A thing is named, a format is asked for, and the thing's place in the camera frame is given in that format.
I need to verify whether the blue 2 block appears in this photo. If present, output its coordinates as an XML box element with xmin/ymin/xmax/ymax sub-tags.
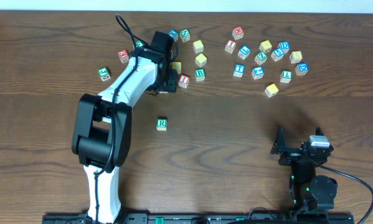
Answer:
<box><xmin>252</xmin><ymin>67</ymin><xmax>265</xmax><ymax>80</ymax></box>

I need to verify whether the yellow block lower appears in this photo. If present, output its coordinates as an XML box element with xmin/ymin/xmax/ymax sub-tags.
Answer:
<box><xmin>195</xmin><ymin>53</ymin><xmax>207</xmax><ymax>67</ymax></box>

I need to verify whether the red I block left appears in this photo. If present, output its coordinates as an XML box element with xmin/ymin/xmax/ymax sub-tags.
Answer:
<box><xmin>178</xmin><ymin>74</ymin><xmax>190</xmax><ymax>88</ymax></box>

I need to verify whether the blue d block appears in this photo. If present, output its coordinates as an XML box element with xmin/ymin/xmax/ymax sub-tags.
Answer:
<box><xmin>277</xmin><ymin>41</ymin><xmax>290</xmax><ymax>54</ymax></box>
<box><xmin>295</xmin><ymin>63</ymin><xmax>309</xmax><ymax>76</ymax></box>

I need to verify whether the yellow block soccer side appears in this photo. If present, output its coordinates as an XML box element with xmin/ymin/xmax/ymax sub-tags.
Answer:
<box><xmin>259</xmin><ymin>40</ymin><xmax>272</xmax><ymax>54</ymax></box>

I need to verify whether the green Z block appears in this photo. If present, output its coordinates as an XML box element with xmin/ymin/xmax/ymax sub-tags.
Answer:
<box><xmin>254</xmin><ymin>52</ymin><xmax>268</xmax><ymax>65</ymax></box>

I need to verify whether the yellow K block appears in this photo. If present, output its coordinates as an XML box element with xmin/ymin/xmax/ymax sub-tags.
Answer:
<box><xmin>265</xmin><ymin>83</ymin><xmax>279</xmax><ymax>98</ymax></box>

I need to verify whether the green 7 block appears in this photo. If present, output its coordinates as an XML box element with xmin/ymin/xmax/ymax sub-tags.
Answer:
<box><xmin>280</xmin><ymin>70</ymin><xmax>293</xmax><ymax>83</ymax></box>

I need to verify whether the blue D block right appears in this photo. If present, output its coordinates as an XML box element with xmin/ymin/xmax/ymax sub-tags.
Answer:
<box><xmin>295</xmin><ymin>63</ymin><xmax>309</xmax><ymax>76</ymax></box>

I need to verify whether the blue L block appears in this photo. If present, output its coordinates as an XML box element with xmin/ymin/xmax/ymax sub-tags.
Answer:
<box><xmin>238</xmin><ymin>45</ymin><xmax>251</xmax><ymax>60</ymax></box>

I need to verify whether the red i block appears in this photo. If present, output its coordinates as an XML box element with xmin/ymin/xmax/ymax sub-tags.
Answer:
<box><xmin>178</xmin><ymin>74</ymin><xmax>190</xmax><ymax>88</ymax></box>
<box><xmin>225</xmin><ymin>40</ymin><xmax>237</xmax><ymax>54</ymax></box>

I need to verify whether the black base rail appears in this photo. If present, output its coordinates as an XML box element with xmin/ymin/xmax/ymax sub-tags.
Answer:
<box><xmin>42</xmin><ymin>213</ymin><xmax>354</xmax><ymax>224</ymax></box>

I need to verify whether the blue 5 block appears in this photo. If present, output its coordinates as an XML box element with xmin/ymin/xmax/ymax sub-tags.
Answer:
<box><xmin>271</xmin><ymin>49</ymin><xmax>285</xmax><ymax>62</ymax></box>

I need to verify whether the green N block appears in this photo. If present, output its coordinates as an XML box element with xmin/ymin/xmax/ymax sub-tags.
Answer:
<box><xmin>179</xmin><ymin>29</ymin><xmax>191</xmax><ymax>42</ymax></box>

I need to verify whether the red block top right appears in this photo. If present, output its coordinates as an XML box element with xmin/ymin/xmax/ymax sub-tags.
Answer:
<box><xmin>232</xmin><ymin>27</ymin><xmax>245</xmax><ymax>40</ymax></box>

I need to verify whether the blue X block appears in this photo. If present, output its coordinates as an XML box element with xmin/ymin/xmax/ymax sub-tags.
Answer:
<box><xmin>169</xmin><ymin>29</ymin><xmax>179</xmax><ymax>42</ymax></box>

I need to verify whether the green B block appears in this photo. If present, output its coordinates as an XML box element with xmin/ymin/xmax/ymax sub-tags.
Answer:
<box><xmin>195</xmin><ymin>68</ymin><xmax>206</xmax><ymax>82</ymax></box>

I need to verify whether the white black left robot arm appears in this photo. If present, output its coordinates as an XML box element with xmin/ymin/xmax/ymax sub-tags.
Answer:
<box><xmin>72</xmin><ymin>47</ymin><xmax>176</xmax><ymax>223</ymax></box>

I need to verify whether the green F block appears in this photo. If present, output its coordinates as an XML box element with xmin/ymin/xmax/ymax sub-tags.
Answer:
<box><xmin>136</xmin><ymin>40</ymin><xmax>144</xmax><ymax>47</ymax></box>

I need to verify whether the yellow 8 block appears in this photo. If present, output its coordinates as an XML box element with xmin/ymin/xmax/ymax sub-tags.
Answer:
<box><xmin>290</xmin><ymin>51</ymin><xmax>303</xmax><ymax>64</ymax></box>

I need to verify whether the green R block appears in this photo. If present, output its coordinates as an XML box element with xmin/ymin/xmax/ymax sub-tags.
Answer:
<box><xmin>156</xmin><ymin>118</ymin><xmax>168</xmax><ymax>131</ymax></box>

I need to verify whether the red I block right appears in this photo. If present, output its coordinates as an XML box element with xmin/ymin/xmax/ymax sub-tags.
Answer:
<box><xmin>225</xmin><ymin>40</ymin><xmax>237</xmax><ymax>54</ymax></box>

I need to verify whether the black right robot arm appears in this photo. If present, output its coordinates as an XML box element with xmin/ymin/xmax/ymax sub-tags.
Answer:
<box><xmin>271</xmin><ymin>126</ymin><xmax>338</xmax><ymax>213</ymax></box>

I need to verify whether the blue D block upper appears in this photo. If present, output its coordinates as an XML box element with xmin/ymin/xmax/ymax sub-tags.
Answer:
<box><xmin>277</xmin><ymin>41</ymin><xmax>290</xmax><ymax>54</ymax></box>

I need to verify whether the red G block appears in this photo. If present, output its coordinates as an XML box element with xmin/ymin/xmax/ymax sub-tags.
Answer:
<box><xmin>118</xmin><ymin>50</ymin><xmax>130</xmax><ymax>63</ymax></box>

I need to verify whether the green J block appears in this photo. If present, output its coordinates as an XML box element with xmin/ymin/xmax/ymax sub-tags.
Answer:
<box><xmin>98</xmin><ymin>67</ymin><xmax>111</xmax><ymax>82</ymax></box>

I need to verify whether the yellow block upper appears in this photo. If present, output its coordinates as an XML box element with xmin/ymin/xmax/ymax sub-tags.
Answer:
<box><xmin>192</xmin><ymin>40</ymin><xmax>204</xmax><ymax>54</ymax></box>

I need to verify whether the yellow O block middle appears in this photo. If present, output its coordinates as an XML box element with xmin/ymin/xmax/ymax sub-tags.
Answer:
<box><xmin>172</xmin><ymin>62</ymin><xmax>182</xmax><ymax>75</ymax></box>

